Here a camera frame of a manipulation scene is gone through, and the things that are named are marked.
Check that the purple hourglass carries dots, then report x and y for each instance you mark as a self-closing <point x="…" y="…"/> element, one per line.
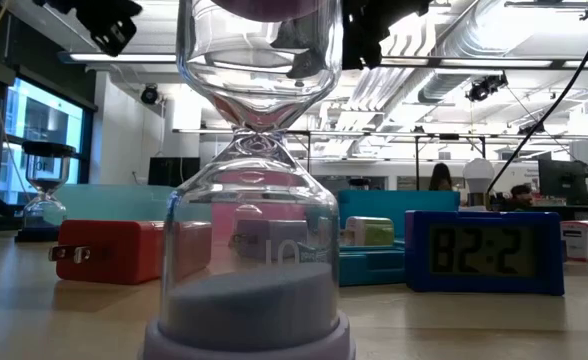
<point x="254" y="310"/>

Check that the black desk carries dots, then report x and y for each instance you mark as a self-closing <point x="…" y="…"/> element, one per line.
<point x="574" y="210"/>

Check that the black monitor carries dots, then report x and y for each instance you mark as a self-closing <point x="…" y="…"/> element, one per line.
<point x="174" y="171"/>
<point x="564" y="182"/>

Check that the white light bulb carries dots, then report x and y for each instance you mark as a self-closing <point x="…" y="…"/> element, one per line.
<point x="478" y="172"/>

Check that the green plastic tray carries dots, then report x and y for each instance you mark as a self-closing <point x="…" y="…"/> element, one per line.
<point x="114" y="202"/>

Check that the teal plastic tray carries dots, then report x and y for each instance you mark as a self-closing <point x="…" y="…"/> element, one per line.
<point x="399" y="207"/>

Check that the long ceiling light bar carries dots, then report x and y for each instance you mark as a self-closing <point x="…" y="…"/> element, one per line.
<point x="499" y="63"/>

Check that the teal digital clock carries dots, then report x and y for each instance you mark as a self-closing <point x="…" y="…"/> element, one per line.
<point x="369" y="265"/>

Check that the person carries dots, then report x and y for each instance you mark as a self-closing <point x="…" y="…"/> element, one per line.
<point x="441" y="177"/>
<point x="521" y="195"/>

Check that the red usb wall charger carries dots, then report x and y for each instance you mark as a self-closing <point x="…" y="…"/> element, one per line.
<point x="109" y="250"/>

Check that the silver ventilation duct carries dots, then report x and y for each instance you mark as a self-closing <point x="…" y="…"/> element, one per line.
<point x="444" y="82"/>

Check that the large window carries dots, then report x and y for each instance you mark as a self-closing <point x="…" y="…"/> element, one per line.
<point x="44" y="115"/>

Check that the blue sand hourglass black cap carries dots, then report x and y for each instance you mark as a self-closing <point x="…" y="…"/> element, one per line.
<point x="48" y="149"/>

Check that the black ceiling spotlight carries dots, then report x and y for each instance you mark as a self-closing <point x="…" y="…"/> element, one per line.
<point x="149" y="95"/>
<point x="484" y="89"/>

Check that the royal blue digital clock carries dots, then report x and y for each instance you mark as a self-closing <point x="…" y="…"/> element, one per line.
<point x="419" y="280"/>

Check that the pink and white wall charger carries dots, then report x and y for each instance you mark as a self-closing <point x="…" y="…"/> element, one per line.
<point x="576" y="240"/>

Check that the green and white wall charger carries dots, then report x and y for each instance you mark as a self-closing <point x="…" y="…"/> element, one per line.
<point x="374" y="232"/>

